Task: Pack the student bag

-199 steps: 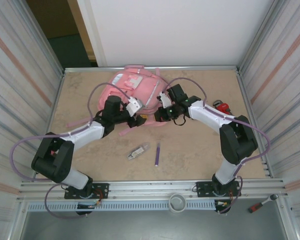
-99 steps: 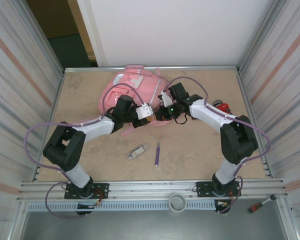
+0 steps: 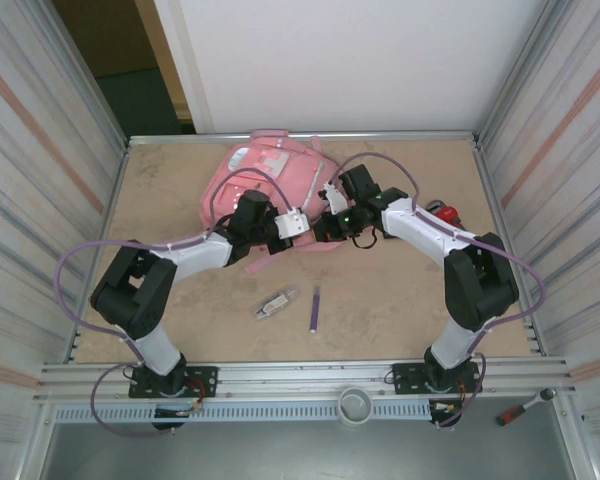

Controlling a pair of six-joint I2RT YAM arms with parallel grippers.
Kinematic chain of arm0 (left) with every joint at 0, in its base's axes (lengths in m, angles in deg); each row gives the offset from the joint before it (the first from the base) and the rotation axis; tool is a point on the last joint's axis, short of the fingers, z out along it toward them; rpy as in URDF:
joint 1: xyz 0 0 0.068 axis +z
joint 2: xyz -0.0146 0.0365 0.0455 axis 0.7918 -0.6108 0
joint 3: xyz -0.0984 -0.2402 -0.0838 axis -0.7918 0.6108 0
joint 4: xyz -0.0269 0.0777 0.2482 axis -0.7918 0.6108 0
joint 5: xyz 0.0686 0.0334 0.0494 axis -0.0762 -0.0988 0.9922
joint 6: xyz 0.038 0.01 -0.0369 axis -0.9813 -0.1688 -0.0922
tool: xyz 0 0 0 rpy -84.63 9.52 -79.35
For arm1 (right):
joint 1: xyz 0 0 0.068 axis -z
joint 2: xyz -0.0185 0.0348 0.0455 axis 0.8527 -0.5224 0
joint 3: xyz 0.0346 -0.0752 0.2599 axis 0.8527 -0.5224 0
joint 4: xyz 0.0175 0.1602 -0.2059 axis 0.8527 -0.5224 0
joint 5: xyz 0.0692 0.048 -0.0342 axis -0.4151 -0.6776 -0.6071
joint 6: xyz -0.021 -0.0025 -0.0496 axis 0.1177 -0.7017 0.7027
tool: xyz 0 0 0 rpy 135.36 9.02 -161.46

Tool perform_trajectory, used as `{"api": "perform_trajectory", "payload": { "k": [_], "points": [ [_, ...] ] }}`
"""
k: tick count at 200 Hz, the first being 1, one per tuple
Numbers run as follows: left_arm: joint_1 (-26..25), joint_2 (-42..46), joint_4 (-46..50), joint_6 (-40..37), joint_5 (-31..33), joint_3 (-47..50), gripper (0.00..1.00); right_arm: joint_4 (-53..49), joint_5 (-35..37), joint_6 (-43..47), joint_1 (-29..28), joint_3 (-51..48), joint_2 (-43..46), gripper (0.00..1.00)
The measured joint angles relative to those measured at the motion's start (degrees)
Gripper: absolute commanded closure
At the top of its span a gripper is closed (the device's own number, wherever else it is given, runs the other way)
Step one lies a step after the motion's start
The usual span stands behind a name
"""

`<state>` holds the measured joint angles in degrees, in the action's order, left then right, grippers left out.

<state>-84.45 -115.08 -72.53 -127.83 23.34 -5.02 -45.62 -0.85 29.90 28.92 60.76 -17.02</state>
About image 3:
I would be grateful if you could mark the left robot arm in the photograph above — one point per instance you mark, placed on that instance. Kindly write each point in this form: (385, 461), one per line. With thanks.
(130, 295)

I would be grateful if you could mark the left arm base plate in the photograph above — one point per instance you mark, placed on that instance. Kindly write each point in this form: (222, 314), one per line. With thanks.
(205, 382)

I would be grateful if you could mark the aluminium table frame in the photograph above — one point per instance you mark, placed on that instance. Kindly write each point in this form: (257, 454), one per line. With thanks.
(305, 371)

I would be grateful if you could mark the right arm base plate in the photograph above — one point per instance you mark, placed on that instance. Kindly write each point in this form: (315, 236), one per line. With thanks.
(405, 380)

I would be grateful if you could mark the purple pen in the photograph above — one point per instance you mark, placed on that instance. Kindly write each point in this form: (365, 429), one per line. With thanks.
(314, 310)

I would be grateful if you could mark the red black ratchet wrench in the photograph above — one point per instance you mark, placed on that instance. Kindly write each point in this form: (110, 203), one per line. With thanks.
(517, 412)

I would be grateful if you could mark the pink backpack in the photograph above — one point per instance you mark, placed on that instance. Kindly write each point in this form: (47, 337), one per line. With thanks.
(280, 170)

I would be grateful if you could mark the red pipe wrench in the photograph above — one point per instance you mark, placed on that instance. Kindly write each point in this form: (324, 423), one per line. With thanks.
(447, 214)

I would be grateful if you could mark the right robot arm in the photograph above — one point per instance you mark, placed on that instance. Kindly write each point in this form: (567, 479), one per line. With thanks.
(480, 285)

